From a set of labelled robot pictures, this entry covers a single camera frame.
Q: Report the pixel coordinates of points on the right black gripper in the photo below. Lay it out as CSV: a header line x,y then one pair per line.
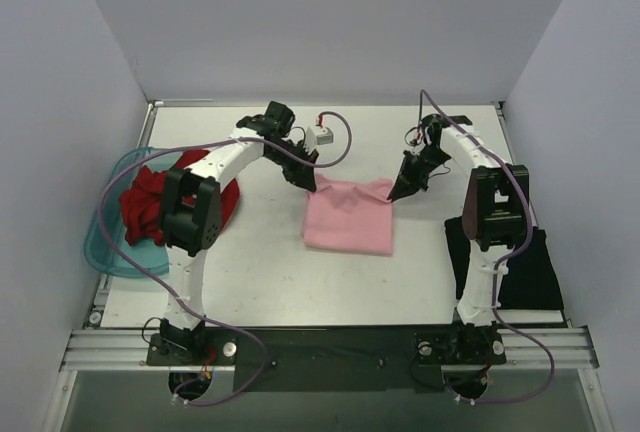
x,y
415,170

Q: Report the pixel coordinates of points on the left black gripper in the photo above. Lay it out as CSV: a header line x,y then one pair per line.
x,y
296,170

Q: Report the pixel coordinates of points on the pink t shirt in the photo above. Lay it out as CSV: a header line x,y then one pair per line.
x,y
349,217

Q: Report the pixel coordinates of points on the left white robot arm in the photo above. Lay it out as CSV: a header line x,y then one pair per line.
x,y
191,215

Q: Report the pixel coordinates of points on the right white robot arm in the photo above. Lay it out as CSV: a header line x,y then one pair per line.
x,y
496,217

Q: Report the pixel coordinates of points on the black folded t shirt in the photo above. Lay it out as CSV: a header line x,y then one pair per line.
x,y
531,283

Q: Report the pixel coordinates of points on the red t shirt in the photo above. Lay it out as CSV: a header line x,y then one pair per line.
x,y
140,204

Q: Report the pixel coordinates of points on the teal plastic bin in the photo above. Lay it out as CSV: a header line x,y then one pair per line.
x,y
98,253

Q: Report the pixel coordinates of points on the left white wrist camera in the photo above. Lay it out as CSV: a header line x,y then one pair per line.
x,y
318,136

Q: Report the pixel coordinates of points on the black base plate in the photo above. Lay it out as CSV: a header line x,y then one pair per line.
x,y
340,359

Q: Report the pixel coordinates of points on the aluminium rail frame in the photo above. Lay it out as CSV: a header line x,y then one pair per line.
x,y
124,350

